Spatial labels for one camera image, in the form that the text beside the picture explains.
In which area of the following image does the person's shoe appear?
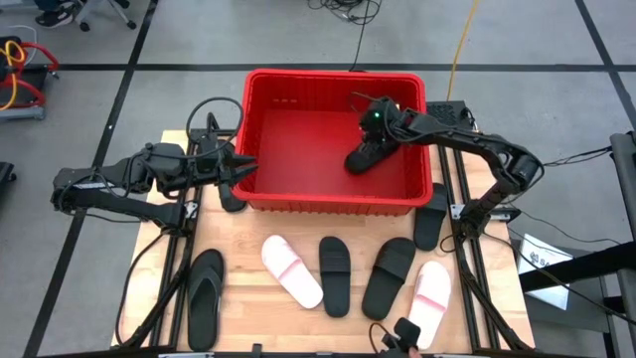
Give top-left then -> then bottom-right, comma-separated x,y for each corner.
33,7 -> 76,30

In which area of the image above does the black cable loop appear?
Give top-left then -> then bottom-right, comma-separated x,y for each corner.
438,232 -> 468,256

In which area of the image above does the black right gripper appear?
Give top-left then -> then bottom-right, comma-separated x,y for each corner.
358,95 -> 402,156

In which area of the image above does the black base cable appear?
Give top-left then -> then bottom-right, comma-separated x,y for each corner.
113,232 -> 171,347

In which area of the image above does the red plastic bin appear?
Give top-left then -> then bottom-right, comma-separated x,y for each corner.
232,68 -> 434,218

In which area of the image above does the yellow hanging cable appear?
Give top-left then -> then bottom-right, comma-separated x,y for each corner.
445,0 -> 482,101

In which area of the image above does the yellow hose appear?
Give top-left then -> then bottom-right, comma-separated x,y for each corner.
0,39 -> 27,111

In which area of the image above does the black power cable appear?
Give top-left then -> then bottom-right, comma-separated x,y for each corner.
506,206 -> 622,246
541,145 -> 613,168
481,232 -> 636,327

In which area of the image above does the black flip-flop sandal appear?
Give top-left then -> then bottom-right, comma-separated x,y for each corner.
217,181 -> 248,214
187,248 -> 227,352

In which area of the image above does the black beam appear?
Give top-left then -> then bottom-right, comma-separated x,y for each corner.
518,241 -> 636,294

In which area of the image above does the black handheld device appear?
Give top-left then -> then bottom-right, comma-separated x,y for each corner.
380,316 -> 423,355

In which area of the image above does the black hanging cable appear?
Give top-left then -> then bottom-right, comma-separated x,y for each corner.
349,0 -> 373,74

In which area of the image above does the black aluminium frame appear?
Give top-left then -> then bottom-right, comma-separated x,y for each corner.
435,143 -> 536,352
114,111 -> 238,349

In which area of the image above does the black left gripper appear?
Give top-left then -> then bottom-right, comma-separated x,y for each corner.
192,140 -> 259,199

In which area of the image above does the grey post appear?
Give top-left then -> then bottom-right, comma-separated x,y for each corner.
608,130 -> 636,358

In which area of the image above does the black slide sandal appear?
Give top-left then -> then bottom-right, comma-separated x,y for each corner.
412,182 -> 450,253
344,140 -> 399,176
361,237 -> 417,321
318,236 -> 353,319

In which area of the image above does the black device cable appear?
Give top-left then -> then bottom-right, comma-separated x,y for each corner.
369,321 -> 394,349

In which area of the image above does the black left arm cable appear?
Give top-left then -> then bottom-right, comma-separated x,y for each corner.
185,95 -> 245,160

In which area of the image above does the pink slide sandal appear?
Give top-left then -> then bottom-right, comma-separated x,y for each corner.
406,260 -> 453,351
260,234 -> 325,310

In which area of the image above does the black cable bundle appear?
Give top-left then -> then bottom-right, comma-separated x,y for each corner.
306,0 -> 384,26

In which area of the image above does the red frame cart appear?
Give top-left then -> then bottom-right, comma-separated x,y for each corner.
0,34 -> 61,121

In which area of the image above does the black vented control box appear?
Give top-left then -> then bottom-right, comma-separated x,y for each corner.
425,99 -> 472,129

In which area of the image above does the white printed box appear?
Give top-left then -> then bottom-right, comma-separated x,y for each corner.
515,232 -> 576,312

